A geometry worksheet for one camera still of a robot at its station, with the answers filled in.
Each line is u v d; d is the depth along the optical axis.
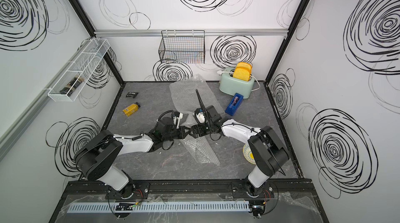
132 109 1.01
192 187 0.76
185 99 1.09
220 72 1.05
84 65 0.81
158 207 0.77
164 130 0.70
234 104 1.01
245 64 1.00
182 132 0.77
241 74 0.98
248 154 0.85
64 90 0.66
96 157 0.45
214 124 0.69
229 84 1.04
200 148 0.83
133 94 1.11
